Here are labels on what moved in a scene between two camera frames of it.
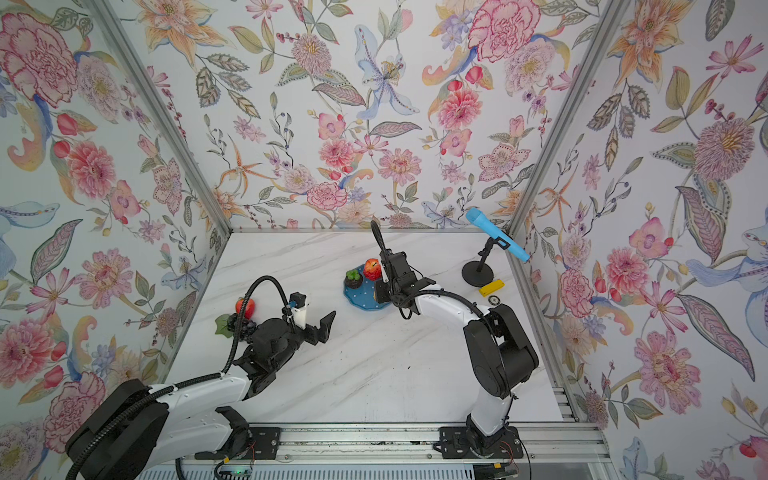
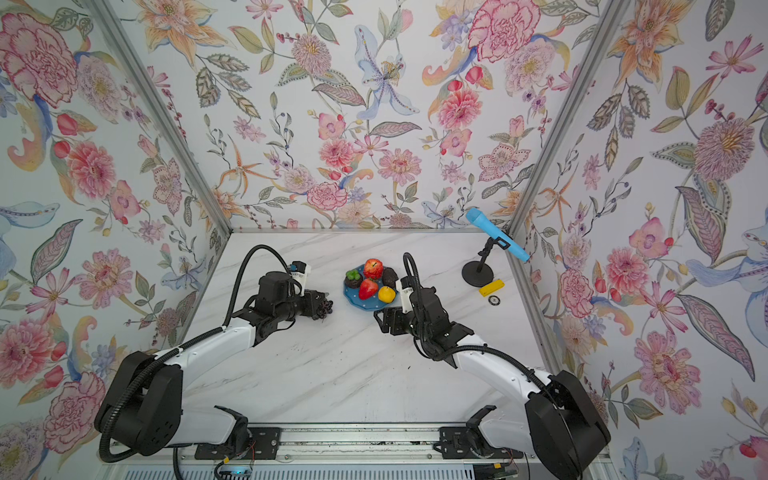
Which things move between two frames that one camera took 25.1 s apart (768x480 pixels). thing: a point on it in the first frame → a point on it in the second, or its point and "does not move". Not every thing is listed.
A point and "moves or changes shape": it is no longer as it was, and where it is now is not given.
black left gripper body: [295, 337] → [305, 304]
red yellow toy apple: [372, 269] does not move
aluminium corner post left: [114, 30] does not move
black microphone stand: [479, 273] does not move
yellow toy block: [491, 288] does not move
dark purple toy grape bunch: [226, 325] moves or changes shape
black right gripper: [381, 287] → [399, 327]
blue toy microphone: [488, 225] does not move
